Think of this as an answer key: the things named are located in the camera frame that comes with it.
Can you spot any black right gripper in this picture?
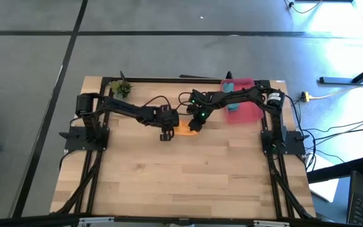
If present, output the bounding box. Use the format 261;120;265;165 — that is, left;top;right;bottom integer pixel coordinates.
187;90;216;132

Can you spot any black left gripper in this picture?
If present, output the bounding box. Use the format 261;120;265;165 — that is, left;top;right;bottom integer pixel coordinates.
152;105;180;142

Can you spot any orange microfiber towel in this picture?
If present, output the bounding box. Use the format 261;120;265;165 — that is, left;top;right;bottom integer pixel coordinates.
173;121;199;137

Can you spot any blue microfiber towel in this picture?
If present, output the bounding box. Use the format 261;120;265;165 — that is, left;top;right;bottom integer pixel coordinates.
222;82;241;112

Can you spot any pink tray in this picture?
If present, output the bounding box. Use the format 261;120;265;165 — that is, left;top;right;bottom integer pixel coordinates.
221;78;264;124

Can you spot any potted green succulent plant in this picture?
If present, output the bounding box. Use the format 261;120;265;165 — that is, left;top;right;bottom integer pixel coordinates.
110;79;134;102

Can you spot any white paper sheet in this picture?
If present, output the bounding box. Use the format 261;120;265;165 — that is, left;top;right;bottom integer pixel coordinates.
306;153;340;203

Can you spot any black desk leg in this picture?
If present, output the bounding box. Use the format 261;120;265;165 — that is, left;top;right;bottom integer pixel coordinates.
319;58;363;86

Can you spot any black desk crossbar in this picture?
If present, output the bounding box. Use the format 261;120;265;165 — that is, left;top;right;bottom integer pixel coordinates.
307;156;363;184

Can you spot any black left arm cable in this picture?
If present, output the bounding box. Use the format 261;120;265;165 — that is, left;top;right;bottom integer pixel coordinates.
143;95;173;110

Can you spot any black aluminium table frame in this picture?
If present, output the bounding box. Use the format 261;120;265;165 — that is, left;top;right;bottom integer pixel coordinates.
54;75;316;221

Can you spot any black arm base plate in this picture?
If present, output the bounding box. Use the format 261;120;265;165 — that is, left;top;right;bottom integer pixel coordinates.
260;129;306;155
59;125;110;151

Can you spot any silver frame bracket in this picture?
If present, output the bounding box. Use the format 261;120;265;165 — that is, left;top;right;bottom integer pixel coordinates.
78;216;115;225
253;219;291;227

